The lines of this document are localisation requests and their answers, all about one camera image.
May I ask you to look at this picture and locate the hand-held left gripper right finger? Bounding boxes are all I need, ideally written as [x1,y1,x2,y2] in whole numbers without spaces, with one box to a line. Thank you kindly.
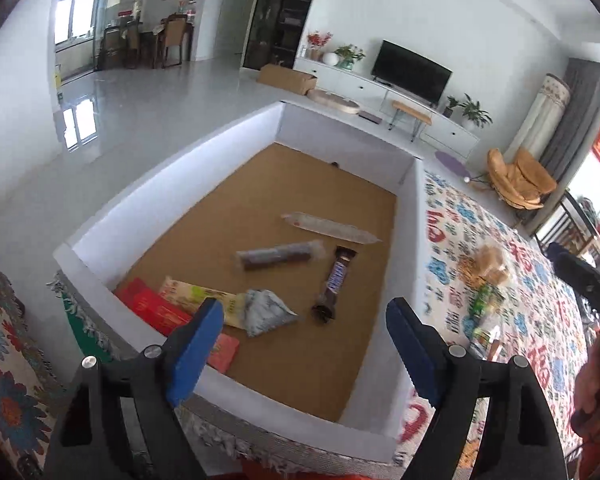
[386,297,568,480]

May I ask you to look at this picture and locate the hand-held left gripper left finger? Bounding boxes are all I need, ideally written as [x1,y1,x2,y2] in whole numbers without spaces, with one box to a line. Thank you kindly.
[42,297,226,480]

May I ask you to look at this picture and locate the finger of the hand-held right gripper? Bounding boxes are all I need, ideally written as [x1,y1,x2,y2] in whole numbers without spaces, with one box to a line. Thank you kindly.
[545,241,600,311]

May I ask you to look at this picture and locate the pale yellow snack packet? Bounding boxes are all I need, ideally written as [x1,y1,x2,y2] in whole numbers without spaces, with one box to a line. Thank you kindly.
[158,276,248,331]

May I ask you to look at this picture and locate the red snack packet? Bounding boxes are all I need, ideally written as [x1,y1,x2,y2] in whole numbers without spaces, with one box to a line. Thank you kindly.
[114,277,241,373]

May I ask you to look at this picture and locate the silver grey snack packet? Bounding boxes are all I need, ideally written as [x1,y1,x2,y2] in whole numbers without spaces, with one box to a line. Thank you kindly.
[244,288,299,337]

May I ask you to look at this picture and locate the green snack packet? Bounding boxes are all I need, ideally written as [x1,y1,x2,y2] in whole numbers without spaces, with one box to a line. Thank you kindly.
[470,284,506,321]

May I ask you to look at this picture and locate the bread loaf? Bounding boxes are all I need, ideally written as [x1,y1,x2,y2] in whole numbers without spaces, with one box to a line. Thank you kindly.
[472,245,511,286]

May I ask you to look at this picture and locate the dark chocolate bar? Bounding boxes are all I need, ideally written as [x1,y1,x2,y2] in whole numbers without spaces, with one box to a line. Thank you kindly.
[312,246,358,322]

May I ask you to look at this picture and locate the brown bar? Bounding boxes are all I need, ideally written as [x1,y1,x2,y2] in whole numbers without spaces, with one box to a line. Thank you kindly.
[235,240,326,272]

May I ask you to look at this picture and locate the long clear sausage packet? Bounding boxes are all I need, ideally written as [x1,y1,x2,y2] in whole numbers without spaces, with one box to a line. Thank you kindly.
[281,211,383,245]

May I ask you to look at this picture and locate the white cardboard box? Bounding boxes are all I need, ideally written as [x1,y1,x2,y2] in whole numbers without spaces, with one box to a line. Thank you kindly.
[52,101,426,466]

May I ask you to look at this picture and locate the person's right hand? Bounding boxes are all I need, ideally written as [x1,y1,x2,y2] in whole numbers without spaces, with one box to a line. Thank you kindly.
[570,330,600,441]

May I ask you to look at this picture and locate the dark wooden chair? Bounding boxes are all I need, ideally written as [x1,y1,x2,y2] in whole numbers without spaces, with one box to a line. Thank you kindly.
[532,192,600,256]

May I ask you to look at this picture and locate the printed woven blanket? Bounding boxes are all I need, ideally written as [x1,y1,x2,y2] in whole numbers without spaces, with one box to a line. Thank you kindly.
[47,170,600,480]

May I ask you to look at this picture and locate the tan armchair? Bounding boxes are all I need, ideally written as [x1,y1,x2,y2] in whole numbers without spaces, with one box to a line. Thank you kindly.
[486,147,558,211]

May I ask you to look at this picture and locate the covered standing air conditioner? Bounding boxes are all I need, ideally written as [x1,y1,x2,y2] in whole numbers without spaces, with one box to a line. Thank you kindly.
[505,74,573,161]

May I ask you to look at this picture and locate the grey curtain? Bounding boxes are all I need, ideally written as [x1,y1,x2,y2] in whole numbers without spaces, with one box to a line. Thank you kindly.
[537,57,600,196]

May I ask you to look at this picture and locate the purple round mat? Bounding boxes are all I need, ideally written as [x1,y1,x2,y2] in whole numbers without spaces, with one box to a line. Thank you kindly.
[435,151,468,173]

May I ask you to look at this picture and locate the floral sofa cover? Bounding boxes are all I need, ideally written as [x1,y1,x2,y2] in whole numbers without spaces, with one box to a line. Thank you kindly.
[0,260,76,480]

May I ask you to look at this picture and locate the large potted plant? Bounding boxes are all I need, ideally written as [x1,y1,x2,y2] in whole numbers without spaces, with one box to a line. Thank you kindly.
[457,94,493,128]

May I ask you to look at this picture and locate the wooden stool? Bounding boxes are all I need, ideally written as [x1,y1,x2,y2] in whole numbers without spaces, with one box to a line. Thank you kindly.
[387,101,432,142]

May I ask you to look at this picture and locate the black television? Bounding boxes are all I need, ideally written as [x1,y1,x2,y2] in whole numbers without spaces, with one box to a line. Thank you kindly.
[371,40,453,106]

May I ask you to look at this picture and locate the brown cardboard box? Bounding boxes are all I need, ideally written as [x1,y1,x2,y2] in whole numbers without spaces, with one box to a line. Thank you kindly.
[256,64,317,96]

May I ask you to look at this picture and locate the white TV cabinet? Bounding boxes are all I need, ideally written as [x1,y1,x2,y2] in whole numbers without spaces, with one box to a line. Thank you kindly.
[294,56,481,158]

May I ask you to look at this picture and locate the green plant in vase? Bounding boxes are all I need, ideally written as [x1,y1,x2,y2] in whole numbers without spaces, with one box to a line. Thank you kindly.
[334,45,366,71]

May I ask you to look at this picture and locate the wooden dining chair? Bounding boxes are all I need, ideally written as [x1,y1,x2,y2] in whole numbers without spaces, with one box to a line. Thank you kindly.
[125,20,143,68]
[102,27,126,68]
[161,16,190,68]

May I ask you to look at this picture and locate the red flowers in vase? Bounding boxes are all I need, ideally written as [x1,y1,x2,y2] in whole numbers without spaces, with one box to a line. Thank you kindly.
[306,31,333,62]

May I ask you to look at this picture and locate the white door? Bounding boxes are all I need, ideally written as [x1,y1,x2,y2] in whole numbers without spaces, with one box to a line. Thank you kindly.
[215,0,268,61]

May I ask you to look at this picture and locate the black display cabinet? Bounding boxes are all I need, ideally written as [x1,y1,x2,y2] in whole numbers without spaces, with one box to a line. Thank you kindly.
[243,0,326,72]

